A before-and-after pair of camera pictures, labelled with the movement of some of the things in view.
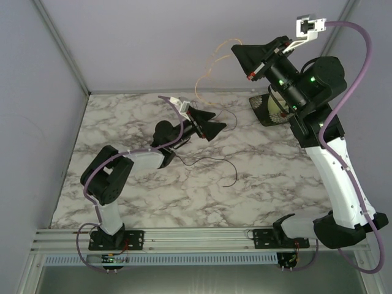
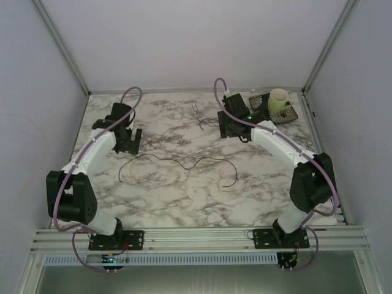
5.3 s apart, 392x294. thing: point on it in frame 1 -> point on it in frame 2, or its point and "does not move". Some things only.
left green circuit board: [108, 258] does not move
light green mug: [272, 106] does not move
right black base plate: [274, 239] does not move
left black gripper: [209, 130] -> [130, 146]
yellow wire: [211, 66] -> [181, 165]
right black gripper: [257, 59] -> [225, 130]
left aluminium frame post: [51, 26] does not move
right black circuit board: [287, 260] does not move
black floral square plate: [266, 117] does not move
